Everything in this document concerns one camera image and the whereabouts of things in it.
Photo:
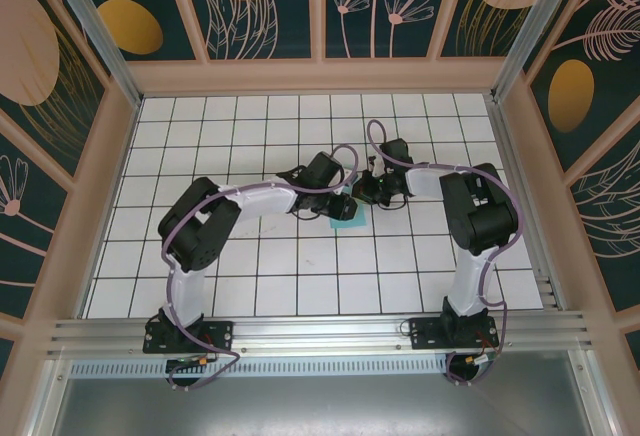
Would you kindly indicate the light blue cloth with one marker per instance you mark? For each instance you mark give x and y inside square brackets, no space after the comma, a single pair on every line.
[347,225]

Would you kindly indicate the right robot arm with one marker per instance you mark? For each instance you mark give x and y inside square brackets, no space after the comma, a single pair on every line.
[467,281]

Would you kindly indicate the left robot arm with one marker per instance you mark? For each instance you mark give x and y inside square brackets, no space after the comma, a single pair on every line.
[187,286]

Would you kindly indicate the grey metal sheet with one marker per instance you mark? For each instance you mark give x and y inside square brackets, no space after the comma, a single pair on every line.
[320,406]

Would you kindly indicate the aluminium side track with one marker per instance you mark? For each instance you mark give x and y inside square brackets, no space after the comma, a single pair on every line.
[520,191]

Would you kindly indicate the black circuit board with LED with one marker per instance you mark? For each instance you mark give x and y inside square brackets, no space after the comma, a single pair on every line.
[187,363]

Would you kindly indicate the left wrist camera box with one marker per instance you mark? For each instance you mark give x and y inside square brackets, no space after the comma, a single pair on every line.
[347,176]

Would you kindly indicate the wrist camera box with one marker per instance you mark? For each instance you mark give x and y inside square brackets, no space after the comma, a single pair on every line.
[374,171]
[347,176]

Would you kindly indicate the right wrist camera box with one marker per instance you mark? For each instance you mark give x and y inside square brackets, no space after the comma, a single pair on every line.
[374,171]

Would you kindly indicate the long aluminium mounting rail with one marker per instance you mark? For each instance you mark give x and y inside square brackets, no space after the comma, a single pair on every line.
[320,333]

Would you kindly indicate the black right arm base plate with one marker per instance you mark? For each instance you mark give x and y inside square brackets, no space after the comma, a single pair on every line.
[425,333]

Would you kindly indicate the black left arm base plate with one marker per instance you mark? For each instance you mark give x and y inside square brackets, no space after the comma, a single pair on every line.
[220,333]

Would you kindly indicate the aluminium frame post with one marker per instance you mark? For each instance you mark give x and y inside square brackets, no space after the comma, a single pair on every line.
[535,26]
[100,41]

